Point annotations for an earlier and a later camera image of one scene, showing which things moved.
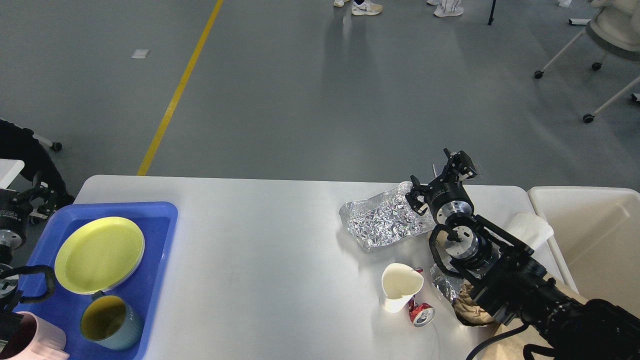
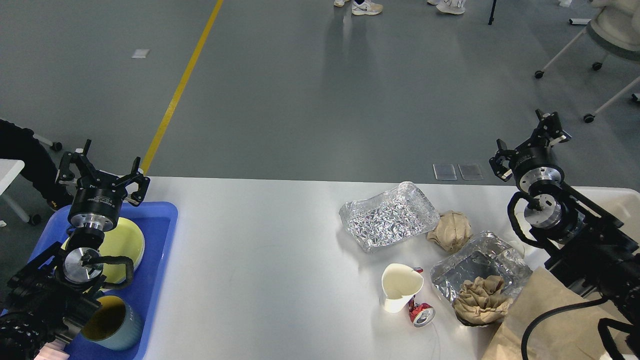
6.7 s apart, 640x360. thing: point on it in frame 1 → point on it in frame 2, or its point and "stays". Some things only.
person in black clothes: x=16 y=142 stays
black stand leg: x=491 y=15 stays
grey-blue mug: x=106 y=319 stays
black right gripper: x=447 y=196 → x=536 y=164
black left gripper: x=15 y=211 → x=97 y=202
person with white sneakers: x=360 y=7 stays
